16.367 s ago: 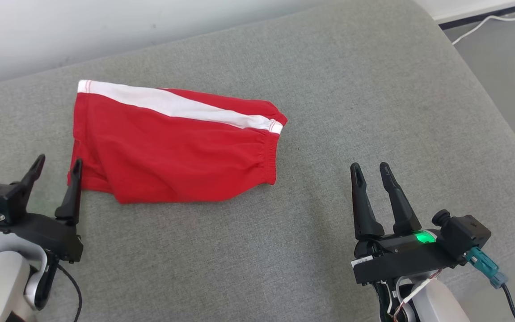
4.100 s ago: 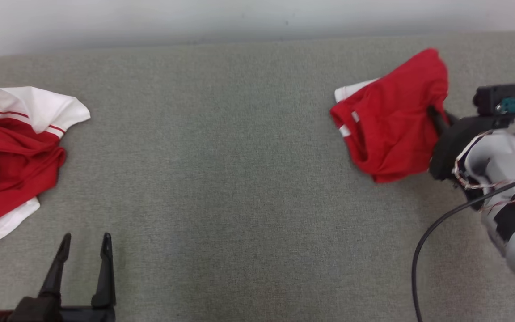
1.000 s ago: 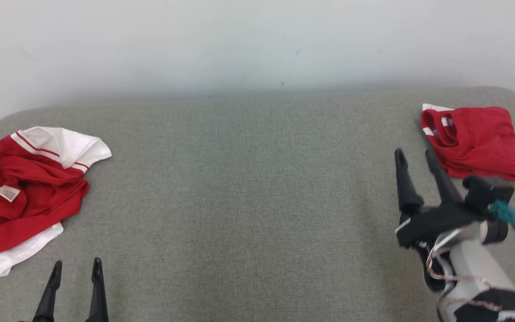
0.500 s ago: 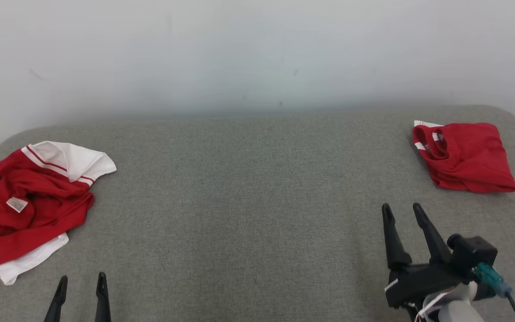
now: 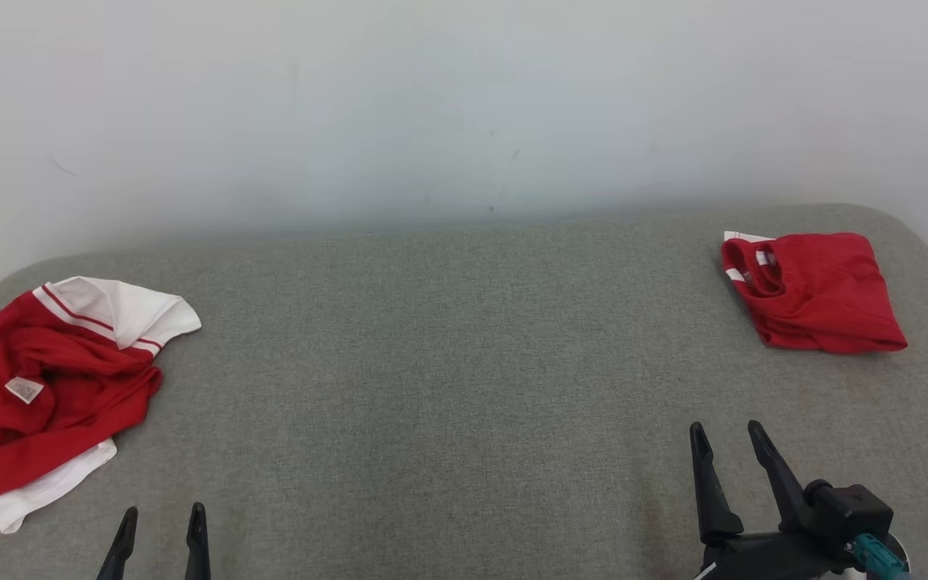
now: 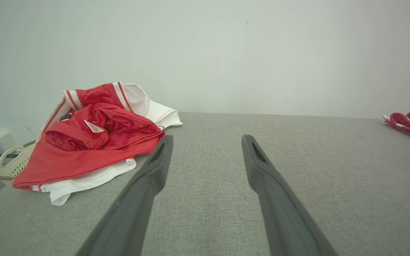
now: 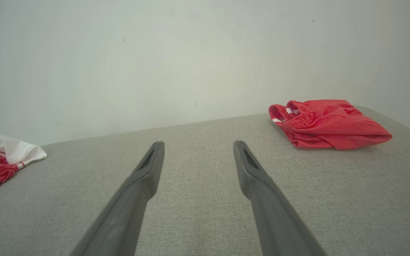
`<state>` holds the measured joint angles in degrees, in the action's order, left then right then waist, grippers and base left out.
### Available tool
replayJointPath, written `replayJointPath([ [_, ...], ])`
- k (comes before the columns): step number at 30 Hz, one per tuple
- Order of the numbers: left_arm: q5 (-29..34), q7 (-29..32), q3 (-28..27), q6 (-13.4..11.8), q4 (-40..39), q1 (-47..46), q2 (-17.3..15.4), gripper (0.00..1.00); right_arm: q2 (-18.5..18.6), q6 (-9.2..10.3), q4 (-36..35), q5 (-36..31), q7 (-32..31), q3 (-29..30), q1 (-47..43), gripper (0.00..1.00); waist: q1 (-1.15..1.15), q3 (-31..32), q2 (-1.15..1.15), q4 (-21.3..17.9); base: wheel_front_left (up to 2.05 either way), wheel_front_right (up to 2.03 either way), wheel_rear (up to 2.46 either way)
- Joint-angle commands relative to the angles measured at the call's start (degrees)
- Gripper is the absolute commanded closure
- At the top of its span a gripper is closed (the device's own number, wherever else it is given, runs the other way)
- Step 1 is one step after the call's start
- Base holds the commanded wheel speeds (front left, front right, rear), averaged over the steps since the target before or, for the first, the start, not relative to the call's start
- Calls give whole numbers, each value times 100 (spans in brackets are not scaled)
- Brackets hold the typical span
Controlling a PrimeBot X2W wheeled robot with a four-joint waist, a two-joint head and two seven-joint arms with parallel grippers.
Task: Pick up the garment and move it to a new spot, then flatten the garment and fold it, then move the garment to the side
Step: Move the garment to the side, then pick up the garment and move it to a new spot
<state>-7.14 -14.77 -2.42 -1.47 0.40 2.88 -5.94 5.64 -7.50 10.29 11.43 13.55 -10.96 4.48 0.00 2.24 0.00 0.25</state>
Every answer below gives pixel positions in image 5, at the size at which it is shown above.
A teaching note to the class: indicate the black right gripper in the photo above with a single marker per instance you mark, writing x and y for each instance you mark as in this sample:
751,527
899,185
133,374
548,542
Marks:
762,556

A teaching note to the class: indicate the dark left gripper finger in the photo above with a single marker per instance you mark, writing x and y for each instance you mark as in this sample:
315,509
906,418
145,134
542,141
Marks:
120,552
198,548

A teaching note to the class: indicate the red white basketball jersey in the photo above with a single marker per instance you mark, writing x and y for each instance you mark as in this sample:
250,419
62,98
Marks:
69,379

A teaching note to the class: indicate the red shorts number 23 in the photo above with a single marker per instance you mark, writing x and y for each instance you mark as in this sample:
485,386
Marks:
826,298

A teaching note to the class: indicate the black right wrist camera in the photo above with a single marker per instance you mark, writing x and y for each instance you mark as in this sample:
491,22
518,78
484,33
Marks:
851,515

